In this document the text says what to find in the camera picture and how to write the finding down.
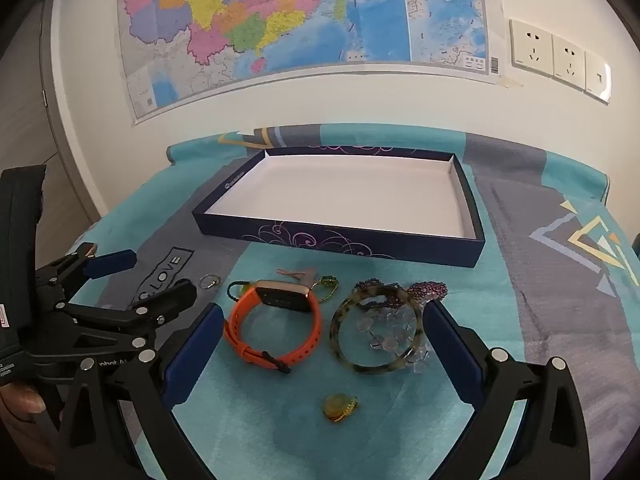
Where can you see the person's left hand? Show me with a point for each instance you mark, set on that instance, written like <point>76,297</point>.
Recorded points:
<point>20,420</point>

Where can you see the tortoiseshell bangle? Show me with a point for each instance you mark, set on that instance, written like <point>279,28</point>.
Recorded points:
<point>336,330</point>

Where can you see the grey door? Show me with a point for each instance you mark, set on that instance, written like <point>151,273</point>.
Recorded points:
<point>50,160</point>

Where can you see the white shallow box tray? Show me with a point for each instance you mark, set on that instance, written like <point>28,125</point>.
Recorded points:
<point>350,195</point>

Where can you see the green yellow charm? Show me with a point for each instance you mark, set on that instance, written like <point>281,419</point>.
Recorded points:
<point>327,284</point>

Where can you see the white wall socket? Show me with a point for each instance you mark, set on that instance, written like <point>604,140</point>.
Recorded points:
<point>531,45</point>
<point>569,62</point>

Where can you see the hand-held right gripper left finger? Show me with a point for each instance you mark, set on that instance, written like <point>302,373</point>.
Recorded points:
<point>195,355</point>

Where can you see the orange smartwatch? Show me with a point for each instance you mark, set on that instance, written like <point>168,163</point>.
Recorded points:
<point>235,330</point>

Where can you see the colourful wall map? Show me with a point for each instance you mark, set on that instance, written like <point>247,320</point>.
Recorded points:
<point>300,10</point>

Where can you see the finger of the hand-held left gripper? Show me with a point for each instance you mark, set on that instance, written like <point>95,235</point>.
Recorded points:
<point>110,262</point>
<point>165,300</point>

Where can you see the white wall switch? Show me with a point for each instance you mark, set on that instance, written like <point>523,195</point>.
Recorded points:
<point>598,80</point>

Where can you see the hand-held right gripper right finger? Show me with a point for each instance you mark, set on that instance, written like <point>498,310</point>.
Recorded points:
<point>450,355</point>

